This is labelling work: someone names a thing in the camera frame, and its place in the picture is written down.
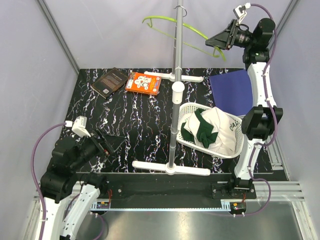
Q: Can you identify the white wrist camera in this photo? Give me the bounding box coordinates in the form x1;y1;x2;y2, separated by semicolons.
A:
233;2;251;25
71;116;91;138

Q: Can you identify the grey clothes rack stand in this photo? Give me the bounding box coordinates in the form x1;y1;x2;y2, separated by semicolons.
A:
132;0;211;176

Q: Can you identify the green and white t shirt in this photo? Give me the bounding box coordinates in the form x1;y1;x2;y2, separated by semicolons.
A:
180;107;241;156

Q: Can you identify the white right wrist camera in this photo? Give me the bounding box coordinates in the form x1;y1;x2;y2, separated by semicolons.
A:
233;2;251;25

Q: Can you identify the white perforated plastic basket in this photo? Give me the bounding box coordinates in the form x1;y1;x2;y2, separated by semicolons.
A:
177;102;244;159

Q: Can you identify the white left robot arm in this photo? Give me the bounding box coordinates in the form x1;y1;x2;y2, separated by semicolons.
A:
35;128;125;240

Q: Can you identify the lime green clothes hanger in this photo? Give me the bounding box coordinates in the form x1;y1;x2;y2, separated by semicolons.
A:
141;5;227;62

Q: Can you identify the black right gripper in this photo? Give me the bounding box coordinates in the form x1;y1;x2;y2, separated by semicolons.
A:
205;19;255;51

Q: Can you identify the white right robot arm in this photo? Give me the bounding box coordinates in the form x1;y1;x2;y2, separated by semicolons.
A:
205;18;284;199

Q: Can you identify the dark brown book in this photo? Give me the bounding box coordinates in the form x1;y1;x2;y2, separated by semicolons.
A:
90;67;128;99

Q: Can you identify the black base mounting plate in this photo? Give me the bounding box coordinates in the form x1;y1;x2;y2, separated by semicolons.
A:
99;172;256;200

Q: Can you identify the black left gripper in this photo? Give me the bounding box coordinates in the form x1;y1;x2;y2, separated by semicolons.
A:
70;125;126;170

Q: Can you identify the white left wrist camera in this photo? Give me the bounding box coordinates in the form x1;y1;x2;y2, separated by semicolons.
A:
71;116;91;138

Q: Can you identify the orange book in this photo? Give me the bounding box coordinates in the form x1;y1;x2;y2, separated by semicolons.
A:
125;72;162;96

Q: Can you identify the blue ring binder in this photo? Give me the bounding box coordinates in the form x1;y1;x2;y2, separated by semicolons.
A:
209;69;253;118

